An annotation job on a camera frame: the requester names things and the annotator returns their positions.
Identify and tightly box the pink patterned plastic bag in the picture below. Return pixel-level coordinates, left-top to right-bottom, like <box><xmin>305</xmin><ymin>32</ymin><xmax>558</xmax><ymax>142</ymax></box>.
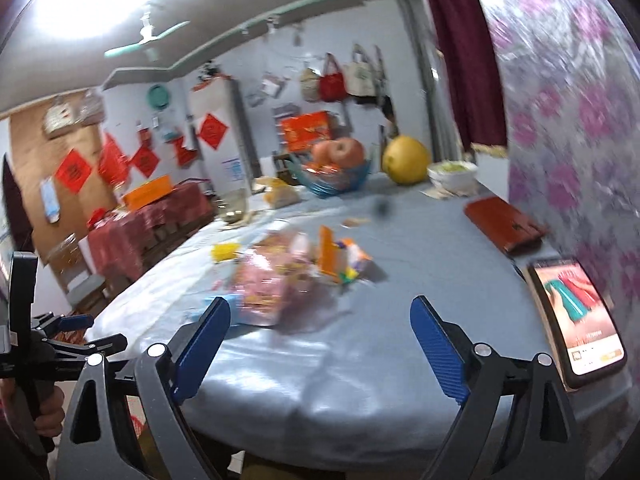
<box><xmin>230</xmin><ymin>228</ymin><xmax>317</xmax><ymax>327</ymax></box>

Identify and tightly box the orange medicine box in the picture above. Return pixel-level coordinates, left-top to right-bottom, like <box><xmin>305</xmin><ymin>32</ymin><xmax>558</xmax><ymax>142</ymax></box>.
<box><xmin>317</xmin><ymin>226</ymin><xmax>372</xmax><ymax>285</ymax></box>

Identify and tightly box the person's left hand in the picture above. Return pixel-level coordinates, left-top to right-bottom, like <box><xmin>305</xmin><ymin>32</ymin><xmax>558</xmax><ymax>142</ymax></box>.
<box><xmin>0</xmin><ymin>378</ymin><xmax>66</xmax><ymax>439</ymax></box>

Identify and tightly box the wooden chair grey cushion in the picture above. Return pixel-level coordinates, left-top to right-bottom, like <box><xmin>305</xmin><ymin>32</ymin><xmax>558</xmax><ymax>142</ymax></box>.
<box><xmin>47</xmin><ymin>234</ymin><xmax>107</xmax><ymax>313</ymax></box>

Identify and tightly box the light blue tablecloth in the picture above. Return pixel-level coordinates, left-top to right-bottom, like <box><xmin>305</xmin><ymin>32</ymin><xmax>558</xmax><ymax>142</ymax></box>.
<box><xmin>89</xmin><ymin>176</ymin><xmax>549</xmax><ymax>472</ymax></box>

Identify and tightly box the red cloth side table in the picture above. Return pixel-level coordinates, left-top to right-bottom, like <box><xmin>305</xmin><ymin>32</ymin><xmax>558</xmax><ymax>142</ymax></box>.
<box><xmin>87</xmin><ymin>182</ymin><xmax>216</xmax><ymax>281</ymax></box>

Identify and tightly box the brown leather wallet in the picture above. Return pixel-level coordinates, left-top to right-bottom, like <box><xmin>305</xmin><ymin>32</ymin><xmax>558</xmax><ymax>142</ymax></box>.
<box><xmin>464</xmin><ymin>196</ymin><xmax>547</xmax><ymax>257</ymax></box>

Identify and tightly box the smartphone with lit screen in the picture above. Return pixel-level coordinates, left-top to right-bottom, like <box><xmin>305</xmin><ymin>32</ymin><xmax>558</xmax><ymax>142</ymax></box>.
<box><xmin>523</xmin><ymin>257</ymin><xmax>627</xmax><ymax>391</ymax></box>

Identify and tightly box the glass bowl with spoon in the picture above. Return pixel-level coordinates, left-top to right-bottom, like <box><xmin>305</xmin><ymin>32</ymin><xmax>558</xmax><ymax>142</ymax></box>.
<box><xmin>218</xmin><ymin>188</ymin><xmax>250</xmax><ymax>226</ymax></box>

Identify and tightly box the white bowl with food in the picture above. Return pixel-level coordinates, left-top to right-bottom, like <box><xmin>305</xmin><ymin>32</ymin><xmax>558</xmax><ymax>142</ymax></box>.
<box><xmin>427</xmin><ymin>160</ymin><xmax>477</xmax><ymax>194</ymax></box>

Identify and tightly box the orange gift box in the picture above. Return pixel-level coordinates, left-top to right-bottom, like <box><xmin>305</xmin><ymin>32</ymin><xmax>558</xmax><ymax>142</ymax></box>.
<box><xmin>122</xmin><ymin>174</ymin><xmax>174</xmax><ymax>210</ymax></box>

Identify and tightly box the yellow bagged bread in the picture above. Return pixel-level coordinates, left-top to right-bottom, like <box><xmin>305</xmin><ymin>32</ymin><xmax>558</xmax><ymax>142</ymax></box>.
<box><xmin>259</xmin><ymin>177</ymin><xmax>300</xmax><ymax>209</ymax></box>

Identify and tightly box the yellow pomelo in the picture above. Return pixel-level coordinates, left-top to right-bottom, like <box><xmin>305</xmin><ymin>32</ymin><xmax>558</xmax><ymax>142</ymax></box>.
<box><xmin>382</xmin><ymin>136</ymin><xmax>431</xmax><ymax>185</ymax></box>

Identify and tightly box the blue glass fruit bowl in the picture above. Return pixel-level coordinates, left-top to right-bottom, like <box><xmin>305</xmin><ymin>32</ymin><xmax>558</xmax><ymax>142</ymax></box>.
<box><xmin>285</xmin><ymin>154</ymin><xmax>371</xmax><ymax>198</ymax></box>

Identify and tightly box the white refrigerator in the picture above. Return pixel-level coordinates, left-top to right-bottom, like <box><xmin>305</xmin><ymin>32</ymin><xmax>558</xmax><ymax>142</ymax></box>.
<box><xmin>188</xmin><ymin>77</ymin><xmax>260</xmax><ymax>196</ymax></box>

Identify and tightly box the right red apple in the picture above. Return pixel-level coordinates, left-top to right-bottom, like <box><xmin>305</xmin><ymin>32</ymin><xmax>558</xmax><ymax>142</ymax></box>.
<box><xmin>330</xmin><ymin>138</ymin><xmax>364</xmax><ymax>169</ymax></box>

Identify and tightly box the red apple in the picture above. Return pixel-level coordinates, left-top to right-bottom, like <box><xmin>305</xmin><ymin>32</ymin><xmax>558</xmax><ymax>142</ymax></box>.
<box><xmin>311</xmin><ymin>140</ymin><xmax>338</xmax><ymax>167</ymax></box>
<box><xmin>330</xmin><ymin>138</ymin><xmax>364</xmax><ymax>169</ymax></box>

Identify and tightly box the left red apple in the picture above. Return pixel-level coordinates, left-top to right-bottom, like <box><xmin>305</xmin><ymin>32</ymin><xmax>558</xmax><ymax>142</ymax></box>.
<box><xmin>311</xmin><ymin>140</ymin><xmax>338</xmax><ymax>167</ymax></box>

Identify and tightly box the red gift box on shelf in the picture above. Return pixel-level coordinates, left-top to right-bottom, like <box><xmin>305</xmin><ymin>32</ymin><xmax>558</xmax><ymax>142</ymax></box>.
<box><xmin>280</xmin><ymin>110</ymin><xmax>332</xmax><ymax>153</ymax></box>

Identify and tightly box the beige tote bag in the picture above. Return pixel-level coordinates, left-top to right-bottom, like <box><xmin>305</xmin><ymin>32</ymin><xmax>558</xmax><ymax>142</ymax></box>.
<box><xmin>344</xmin><ymin>44</ymin><xmax>378</xmax><ymax>104</ymax></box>

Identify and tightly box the red hanging handbag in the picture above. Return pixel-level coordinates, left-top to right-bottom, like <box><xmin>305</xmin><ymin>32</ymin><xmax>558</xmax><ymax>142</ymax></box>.
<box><xmin>319</xmin><ymin>53</ymin><xmax>348</xmax><ymax>103</ymax></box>

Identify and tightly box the dark red curtain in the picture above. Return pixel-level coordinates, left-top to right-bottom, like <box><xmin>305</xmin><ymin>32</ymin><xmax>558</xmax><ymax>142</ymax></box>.
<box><xmin>427</xmin><ymin>0</ymin><xmax>508</xmax><ymax>158</ymax></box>

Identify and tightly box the green ceiling fan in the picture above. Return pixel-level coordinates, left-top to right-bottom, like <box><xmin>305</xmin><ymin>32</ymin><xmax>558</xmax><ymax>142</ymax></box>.
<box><xmin>103</xmin><ymin>2</ymin><xmax>191</xmax><ymax>58</ymax></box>

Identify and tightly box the floral plastic wall cover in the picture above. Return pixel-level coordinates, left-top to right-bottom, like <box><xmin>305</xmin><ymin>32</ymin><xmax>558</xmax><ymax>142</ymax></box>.
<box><xmin>480</xmin><ymin>0</ymin><xmax>639</xmax><ymax>402</ymax></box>

